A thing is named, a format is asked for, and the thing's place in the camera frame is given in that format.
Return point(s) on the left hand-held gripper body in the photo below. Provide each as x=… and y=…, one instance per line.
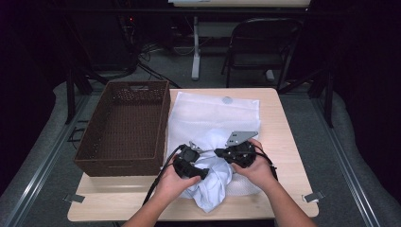
x=187, y=167

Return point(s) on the aluminium floor rail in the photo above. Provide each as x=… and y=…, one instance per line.
x=343, y=164
x=44, y=164

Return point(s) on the black metal stand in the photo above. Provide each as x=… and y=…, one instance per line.
x=70, y=94
x=329, y=97

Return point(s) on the person's right hand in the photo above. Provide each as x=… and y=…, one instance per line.
x=257, y=173

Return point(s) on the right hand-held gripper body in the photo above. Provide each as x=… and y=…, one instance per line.
x=241, y=154

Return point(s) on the white desk leg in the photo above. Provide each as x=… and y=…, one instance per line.
x=196, y=56

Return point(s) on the black folding chair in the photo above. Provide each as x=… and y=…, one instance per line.
x=261, y=34

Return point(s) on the grey metal table bracket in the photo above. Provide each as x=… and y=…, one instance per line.
x=74, y=198
x=313, y=196

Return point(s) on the brown woven basket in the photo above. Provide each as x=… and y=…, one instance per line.
x=126, y=126

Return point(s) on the dark equipment cabinet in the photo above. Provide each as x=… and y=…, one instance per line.
x=104, y=41

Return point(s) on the person's left hand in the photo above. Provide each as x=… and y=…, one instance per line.
x=173, y=187

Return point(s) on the white mesh laundry bag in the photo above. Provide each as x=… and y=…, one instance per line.
x=208, y=113

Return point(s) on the white shirt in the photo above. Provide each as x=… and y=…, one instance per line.
x=214, y=186

